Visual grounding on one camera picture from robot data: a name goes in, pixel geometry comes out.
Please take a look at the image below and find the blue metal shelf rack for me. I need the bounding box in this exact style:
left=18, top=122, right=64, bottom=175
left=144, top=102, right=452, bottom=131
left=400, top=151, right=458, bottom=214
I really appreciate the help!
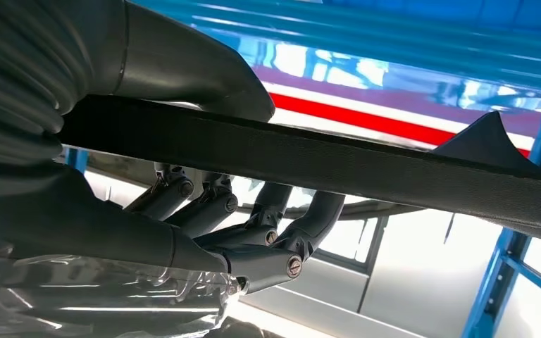
left=63, top=0, right=541, bottom=338

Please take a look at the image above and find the white car with red stripe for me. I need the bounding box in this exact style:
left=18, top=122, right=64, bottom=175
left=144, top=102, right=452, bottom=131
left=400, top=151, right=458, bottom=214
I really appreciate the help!
left=83, top=79, right=541, bottom=338

